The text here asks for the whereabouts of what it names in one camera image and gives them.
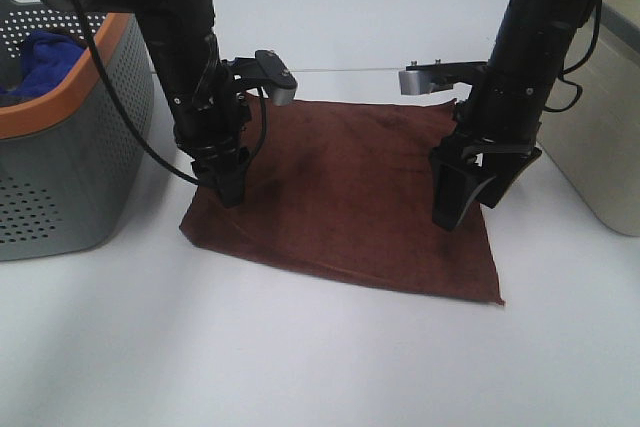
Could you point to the beige plastic basket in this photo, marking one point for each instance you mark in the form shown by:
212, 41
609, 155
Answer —
592, 130

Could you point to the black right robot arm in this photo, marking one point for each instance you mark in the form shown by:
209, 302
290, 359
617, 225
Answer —
528, 56

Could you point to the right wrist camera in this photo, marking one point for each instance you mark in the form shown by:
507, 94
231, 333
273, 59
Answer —
426, 79

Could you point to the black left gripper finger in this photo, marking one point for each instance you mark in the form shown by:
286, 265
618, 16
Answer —
230, 187

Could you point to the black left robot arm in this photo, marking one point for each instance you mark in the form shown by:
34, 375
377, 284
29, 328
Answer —
208, 115

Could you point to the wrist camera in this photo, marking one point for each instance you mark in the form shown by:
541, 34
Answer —
265, 70
426, 79

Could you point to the blue towel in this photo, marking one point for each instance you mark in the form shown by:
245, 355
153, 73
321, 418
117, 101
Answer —
46, 58

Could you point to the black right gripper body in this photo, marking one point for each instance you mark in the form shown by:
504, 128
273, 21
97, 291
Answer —
469, 150

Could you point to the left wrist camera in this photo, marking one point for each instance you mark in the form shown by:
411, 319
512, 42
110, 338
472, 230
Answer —
265, 70

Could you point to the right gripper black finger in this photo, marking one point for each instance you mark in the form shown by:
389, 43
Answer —
506, 168
455, 188

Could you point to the grey basket with orange rim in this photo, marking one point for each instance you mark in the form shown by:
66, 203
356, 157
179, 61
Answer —
68, 161

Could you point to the brown towel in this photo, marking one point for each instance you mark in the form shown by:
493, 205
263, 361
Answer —
343, 191

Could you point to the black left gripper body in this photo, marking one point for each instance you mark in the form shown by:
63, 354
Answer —
215, 157

